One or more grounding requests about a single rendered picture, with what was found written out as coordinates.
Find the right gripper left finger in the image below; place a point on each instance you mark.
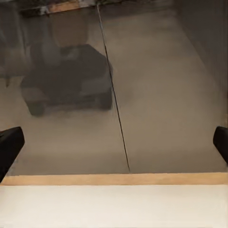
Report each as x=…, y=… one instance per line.
x=11, y=142

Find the cabinet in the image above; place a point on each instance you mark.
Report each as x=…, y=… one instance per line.
x=114, y=86

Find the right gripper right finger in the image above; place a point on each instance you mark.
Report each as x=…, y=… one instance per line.
x=220, y=141

